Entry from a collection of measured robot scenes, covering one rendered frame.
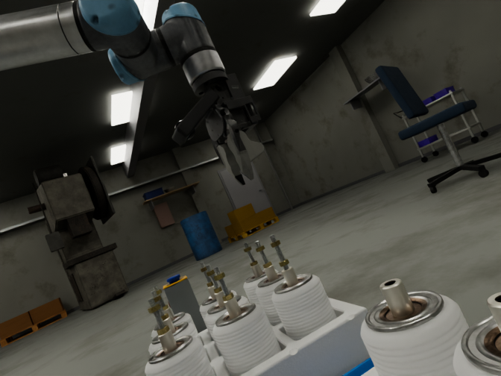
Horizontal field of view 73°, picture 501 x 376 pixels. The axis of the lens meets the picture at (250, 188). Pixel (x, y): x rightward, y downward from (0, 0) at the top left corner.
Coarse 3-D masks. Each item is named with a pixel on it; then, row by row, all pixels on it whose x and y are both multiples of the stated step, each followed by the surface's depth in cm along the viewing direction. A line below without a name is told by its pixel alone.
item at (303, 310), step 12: (312, 276) 61; (300, 288) 58; (312, 288) 58; (276, 300) 59; (288, 300) 57; (300, 300) 57; (312, 300) 57; (324, 300) 59; (288, 312) 58; (300, 312) 57; (312, 312) 57; (324, 312) 57; (288, 324) 58; (300, 324) 57; (312, 324) 56; (324, 324) 57; (300, 336) 57
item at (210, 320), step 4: (240, 300) 68; (244, 300) 68; (240, 304) 66; (220, 312) 66; (224, 312) 65; (208, 316) 67; (212, 316) 66; (216, 316) 65; (220, 316) 65; (208, 320) 66; (212, 320) 65; (208, 324) 67; (212, 324) 65; (212, 328) 66; (212, 336) 67; (216, 344) 67; (220, 352) 66; (220, 356) 67
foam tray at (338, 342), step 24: (336, 312) 61; (360, 312) 56; (288, 336) 58; (312, 336) 54; (336, 336) 54; (360, 336) 55; (216, 360) 62; (288, 360) 51; (312, 360) 52; (336, 360) 53; (360, 360) 54
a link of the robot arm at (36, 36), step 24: (96, 0) 48; (120, 0) 48; (0, 24) 50; (24, 24) 50; (48, 24) 50; (72, 24) 50; (96, 24) 48; (120, 24) 49; (144, 24) 55; (0, 48) 50; (24, 48) 51; (48, 48) 52; (72, 48) 52; (96, 48) 54; (120, 48) 55; (144, 48) 58
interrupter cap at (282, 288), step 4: (300, 276) 64; (304, 276) 62; (308, 276) 61; (300, 280) 62; (304, 280) 60; (308, 280) 59; (280, 284) 64; (284, 284) 63; (296, 284) 59; (300, 284) 58; (276, 288) 63; (280, 288) 62; (284, 288) 61; (288, 288) 59; (292, 288) 58; (296, 288) 58; (276, 292) 60; (280, 292) 59; (284, 292) 58
